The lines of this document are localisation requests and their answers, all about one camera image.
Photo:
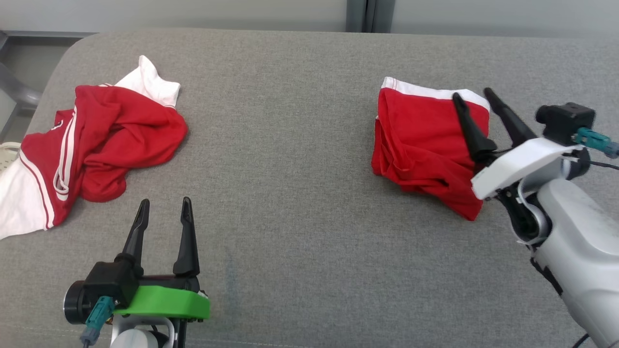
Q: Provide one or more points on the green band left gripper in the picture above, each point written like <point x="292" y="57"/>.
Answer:
<point x="164" y="302"/>

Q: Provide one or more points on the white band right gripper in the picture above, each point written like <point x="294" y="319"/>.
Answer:
<point x="522" y="162"/>

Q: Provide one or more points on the red garment white hem band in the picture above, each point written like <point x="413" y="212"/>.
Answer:
<point x="416" y="140"/>

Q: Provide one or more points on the red white jersey black print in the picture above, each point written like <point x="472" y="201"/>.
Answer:
<point x="121" y="130"/>

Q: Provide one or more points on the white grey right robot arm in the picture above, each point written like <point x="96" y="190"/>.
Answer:
<point x="580" y="232"/>

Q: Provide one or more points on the white laundry basket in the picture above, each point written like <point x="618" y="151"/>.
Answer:
<point x="8" y="154"/>

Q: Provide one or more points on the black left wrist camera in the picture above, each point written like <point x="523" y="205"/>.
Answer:
<point x="106" y="282"/>

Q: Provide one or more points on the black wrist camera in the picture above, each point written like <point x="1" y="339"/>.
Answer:
<point x="106" y="282"/>
<point x="566" y="121"/>

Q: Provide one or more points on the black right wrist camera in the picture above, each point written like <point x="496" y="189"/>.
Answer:
<point x="566" y="121"/>

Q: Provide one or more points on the teal left camera connector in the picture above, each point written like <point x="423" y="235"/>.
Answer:
<point x="99" y="314"/>

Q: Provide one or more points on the teal camera connector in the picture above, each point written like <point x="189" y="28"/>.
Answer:
<point x="595" y="140"/>
<point x="99" y="314"/>

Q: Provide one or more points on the teal right camera connector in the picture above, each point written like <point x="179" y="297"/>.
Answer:
<point x="595" y="140"/>

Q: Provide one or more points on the grey wall post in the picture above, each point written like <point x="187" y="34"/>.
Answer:
<point x="370" y="14"/>

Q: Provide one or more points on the grey metal frame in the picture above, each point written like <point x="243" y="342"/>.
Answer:
<point x="19" y="92"/>

